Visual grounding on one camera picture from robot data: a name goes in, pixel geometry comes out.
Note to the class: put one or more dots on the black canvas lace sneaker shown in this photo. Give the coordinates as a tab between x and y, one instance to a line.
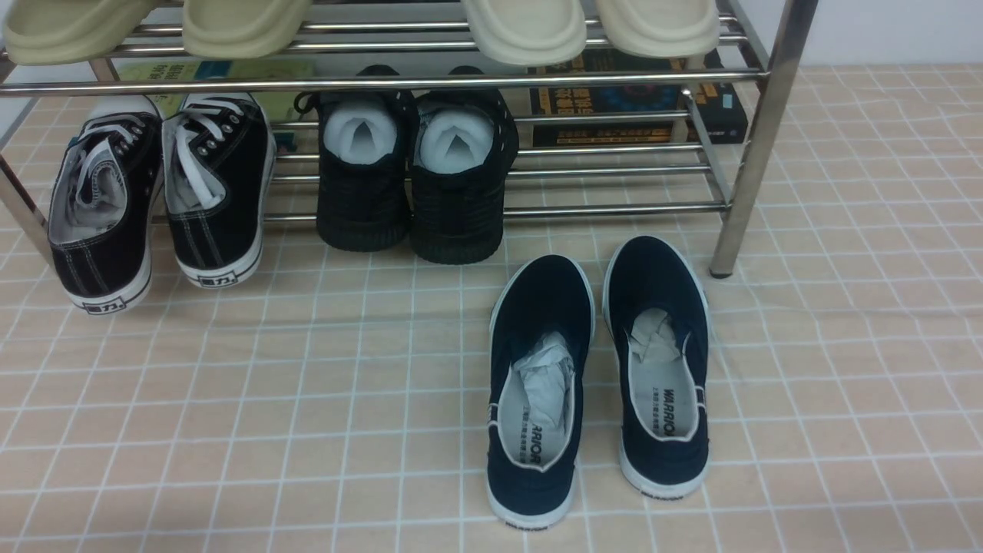
218	160
98	228

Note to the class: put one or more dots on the silver metal shoe rack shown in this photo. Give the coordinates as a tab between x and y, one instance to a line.
774	73

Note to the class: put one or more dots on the left navy slip-on shoe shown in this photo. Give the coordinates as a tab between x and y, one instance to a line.
540	333

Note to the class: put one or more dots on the navy slip-on shoe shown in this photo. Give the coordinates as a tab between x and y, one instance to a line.
540	333
658	316

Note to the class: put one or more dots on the right black knit sneaker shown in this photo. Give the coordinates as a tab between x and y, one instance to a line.
466	145

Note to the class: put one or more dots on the black knit sneaker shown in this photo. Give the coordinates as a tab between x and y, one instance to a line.
466	145
364	140

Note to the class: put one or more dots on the right navy slip-on shoe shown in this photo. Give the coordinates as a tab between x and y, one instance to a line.
658	316

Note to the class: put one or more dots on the left black knit sneaker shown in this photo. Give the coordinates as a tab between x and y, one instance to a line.
364	140

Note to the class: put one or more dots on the cream slipper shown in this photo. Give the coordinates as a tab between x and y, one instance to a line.
661	29
527	33

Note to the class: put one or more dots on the black book stack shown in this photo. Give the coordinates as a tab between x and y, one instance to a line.
723	115

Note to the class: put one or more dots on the far right cream slipper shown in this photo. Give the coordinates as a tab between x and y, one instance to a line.
661	29

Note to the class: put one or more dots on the beige slipper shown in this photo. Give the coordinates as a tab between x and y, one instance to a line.
64	32
230	30

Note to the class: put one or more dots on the far left beige slipper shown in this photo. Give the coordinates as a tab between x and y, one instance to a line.
64	32

